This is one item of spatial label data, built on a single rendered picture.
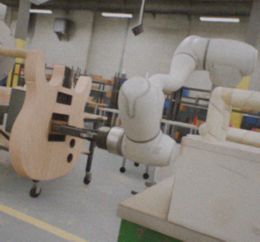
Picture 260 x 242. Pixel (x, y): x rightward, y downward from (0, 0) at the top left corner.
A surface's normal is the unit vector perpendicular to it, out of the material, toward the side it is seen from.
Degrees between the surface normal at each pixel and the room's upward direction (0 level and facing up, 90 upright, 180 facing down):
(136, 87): 51
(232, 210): 90
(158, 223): 89
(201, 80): 90
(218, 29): 90
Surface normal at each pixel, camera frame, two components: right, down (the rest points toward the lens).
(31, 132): 0.91, 0.14
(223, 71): -0.40, 0.53
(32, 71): -0.40, 0.12
